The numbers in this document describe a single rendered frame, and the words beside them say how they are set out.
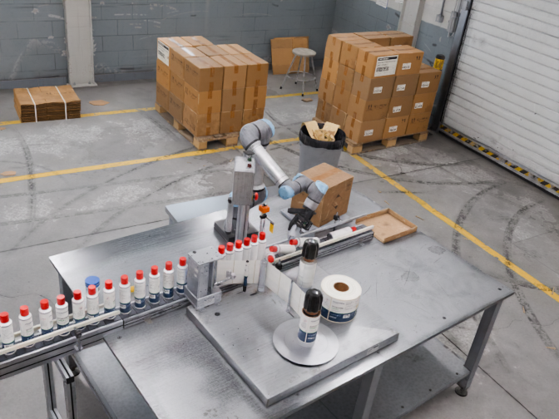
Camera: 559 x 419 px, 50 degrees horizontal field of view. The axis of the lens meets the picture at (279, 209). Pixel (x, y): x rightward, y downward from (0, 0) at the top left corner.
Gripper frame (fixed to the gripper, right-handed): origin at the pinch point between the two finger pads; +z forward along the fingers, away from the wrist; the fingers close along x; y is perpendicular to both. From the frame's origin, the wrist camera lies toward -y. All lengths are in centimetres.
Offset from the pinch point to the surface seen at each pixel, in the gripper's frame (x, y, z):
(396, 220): 90, -2, -32
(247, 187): -47, 0, -18
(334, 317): -7, 57, 15
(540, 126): 379, -86, -176
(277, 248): -7.5, 3.7, 7.4
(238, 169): -54, -5, -23
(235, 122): 183, -294, -19
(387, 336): 8, 77, 10
